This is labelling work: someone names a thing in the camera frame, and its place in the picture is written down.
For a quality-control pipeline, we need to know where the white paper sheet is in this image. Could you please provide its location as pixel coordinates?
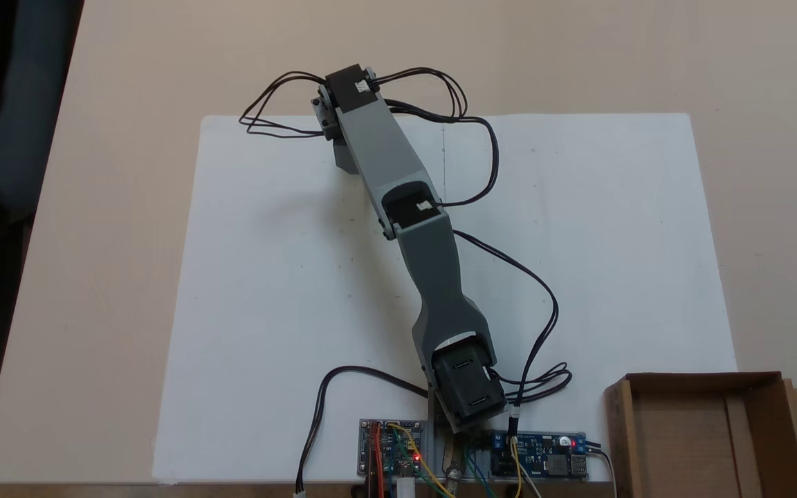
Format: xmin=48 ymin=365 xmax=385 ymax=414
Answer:
xmin=440 ymin=113 xmax=740 ymax=482
xmin=152 ymin=114 xmax=449 ymax=483

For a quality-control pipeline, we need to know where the grey circuit board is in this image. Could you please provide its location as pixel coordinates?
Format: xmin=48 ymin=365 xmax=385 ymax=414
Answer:
xmin=358 ymin=418 xmax=428 ymax=479

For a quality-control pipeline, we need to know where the blue circuit board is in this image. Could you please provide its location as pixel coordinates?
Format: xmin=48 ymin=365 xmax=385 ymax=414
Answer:
xmin=490 ymin=431 xmax=589 ymax=480

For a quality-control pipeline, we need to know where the brown cardboard box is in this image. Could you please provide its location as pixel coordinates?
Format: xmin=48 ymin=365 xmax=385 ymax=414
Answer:
xmin=603 ymin=371 xmax=797 ymax=498

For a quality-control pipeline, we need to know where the thin black wire bundle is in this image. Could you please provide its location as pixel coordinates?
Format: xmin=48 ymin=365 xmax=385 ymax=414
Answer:
xmin=369 ymin=66 xmax=501 ymax=208
xmin=452 ymin=230 xmax=574 ymax=416
xmin=238 ymin=70 xmax=331 ymax=139

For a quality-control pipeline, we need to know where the thick black cable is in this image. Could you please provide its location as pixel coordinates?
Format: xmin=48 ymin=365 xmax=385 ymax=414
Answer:
xmin=294 ymin=366 xmax=435 ymax=497

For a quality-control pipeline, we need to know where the orange wire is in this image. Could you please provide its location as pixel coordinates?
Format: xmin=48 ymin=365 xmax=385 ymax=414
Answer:
xmin=368 ymin=422 xmax=387 ymax=498

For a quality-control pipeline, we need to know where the yellow wire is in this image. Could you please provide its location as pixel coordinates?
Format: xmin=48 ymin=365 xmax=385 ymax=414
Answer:
xmin=387 ymin=423 xmax=456 ymax=498

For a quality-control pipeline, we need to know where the grey white cable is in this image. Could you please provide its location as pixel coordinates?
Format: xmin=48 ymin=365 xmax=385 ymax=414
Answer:
xmin=589 ymin=446 xmax=619 ymax=498

